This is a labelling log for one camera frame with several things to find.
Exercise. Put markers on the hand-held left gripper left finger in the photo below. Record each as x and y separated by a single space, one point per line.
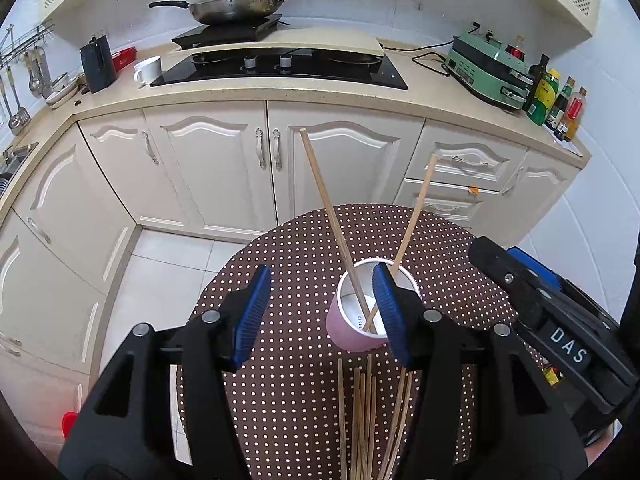
252 315

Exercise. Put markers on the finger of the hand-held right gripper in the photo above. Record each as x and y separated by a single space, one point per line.
507 277
537 270

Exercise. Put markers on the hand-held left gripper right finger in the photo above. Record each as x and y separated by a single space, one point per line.
389 312

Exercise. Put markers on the pink paper cup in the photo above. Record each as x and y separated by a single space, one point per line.
347 335

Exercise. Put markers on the wooden chopstick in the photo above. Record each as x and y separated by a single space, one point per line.
417 210
325 200

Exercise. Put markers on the pile of wooden chopsticks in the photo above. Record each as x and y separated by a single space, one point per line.
364 425

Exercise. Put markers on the brown polka dot tablecloth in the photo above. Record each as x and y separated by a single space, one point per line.
290 260

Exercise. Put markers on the cream cabinet drawer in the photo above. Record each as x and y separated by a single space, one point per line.
440 205
465 160

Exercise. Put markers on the red sauce bottle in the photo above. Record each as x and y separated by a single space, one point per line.
572 117

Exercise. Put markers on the dark sauce bottle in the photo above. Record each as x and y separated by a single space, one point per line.
561 105

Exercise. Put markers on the green bottle with yellow label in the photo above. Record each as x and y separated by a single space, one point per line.
542 100

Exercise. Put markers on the dark oil bottle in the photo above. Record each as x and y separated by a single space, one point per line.
537 77

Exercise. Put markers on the green electric grill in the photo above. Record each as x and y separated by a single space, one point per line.
485 67

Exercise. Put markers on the red plastic object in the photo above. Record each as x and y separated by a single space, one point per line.
70 425

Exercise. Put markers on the black glass gas hob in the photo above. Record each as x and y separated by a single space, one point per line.
320 72

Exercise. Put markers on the white mug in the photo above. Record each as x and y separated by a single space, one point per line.
148 70

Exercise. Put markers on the black induction cooker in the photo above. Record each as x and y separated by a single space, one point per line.
225 34

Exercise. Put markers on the steel sink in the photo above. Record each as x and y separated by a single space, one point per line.
15 160

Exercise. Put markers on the red box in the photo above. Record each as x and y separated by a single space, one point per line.
125 58

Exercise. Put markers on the stack of white plates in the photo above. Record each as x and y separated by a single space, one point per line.
64 94

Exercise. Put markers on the black jug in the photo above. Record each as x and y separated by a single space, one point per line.
98 65

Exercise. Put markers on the hanging metal slotted spoon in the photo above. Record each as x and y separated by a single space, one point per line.
15 110

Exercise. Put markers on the hanging metal ladle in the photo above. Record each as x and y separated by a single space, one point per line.
35 77

